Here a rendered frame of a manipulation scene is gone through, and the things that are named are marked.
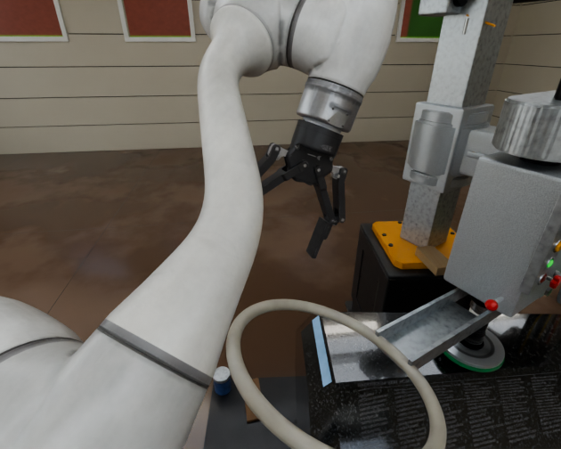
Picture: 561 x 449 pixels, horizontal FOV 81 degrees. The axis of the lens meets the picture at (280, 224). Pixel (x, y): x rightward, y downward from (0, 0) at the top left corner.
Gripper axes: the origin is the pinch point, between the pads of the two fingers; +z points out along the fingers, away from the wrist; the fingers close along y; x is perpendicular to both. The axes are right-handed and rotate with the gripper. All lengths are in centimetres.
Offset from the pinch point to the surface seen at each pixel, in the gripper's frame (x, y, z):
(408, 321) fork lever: 14, 54, 20
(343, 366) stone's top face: 27, 53, 50
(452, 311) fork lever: 16, 72, 16
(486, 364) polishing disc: 9, 91, 30
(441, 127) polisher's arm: 80, 96, -43
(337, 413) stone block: 17, 49, 60
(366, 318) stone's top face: 45, 70, 41
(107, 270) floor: 250, -36, 151
